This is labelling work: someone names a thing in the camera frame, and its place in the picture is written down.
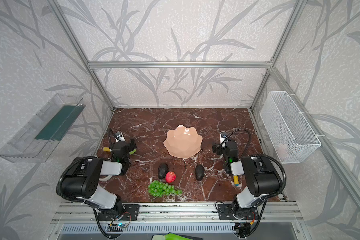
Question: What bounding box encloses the dark avocado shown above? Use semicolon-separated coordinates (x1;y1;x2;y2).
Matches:
195;165;205;181
158;163;169;180

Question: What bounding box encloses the green fake grape bunch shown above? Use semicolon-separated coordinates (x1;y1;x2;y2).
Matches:
148;181;183;197

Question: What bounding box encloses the red fake apple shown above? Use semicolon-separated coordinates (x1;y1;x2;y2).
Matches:
165;171;176;184

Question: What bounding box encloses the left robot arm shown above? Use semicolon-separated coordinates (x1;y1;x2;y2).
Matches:
56;139;137;215

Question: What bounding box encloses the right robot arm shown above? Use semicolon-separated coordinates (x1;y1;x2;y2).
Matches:
212;141;287;213

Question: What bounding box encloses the pink scalloped fruit bowl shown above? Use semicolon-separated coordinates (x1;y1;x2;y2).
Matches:
164;125;203;159

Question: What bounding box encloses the pink object in basket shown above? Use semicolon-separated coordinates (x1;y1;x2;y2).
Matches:
277;144;289;161

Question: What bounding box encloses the green white object bottom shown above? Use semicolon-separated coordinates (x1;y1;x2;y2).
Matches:
152;233;203;240

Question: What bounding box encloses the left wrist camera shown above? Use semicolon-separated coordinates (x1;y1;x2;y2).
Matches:
114;131;126;142

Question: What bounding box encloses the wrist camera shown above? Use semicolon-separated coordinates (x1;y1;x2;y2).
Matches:
114;131;126;142
220;132;228;145

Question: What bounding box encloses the yellow handled tool left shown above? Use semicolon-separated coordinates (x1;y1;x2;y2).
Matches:
103;147;112;152

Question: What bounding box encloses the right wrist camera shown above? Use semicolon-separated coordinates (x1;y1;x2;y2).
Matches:
220;132;228;145

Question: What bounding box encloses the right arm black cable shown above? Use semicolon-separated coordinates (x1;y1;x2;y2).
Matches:
224;128;252;159

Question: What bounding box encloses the yellow blue handled tool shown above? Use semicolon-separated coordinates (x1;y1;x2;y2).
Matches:
233;176;240;186

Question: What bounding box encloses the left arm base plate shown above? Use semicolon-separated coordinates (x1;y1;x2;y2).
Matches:
98;204;140;221

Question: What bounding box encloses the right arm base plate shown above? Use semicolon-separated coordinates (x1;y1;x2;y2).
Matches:
215;202;260;221

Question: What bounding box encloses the white wire mesh basket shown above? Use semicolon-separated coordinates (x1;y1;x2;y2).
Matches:
260;91;322;164

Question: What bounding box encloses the aluminium front rail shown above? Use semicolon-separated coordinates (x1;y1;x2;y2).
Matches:
51;202;304;224

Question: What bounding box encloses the clear plastic wall bin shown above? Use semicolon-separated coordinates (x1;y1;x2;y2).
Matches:
0;94;86;163

